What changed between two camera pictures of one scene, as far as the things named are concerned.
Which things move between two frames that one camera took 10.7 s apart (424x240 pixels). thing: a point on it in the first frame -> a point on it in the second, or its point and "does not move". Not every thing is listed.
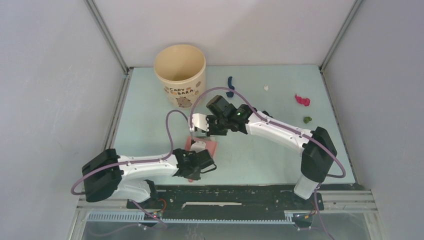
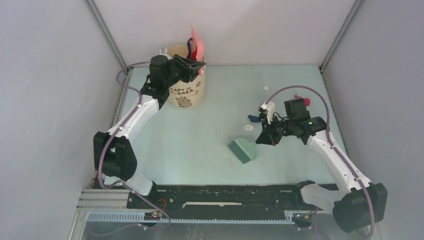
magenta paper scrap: (306, 101) does not move
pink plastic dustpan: (211, 145) -> (197, 42)
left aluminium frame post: (104, 29) does not move
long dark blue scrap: (230, 94) -> (189, 56)
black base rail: (227, 198) does not move
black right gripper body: (217, 126) -> (282, 128)
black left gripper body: (195, 175) -> (175, 65)
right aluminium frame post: (323, 63) does not move
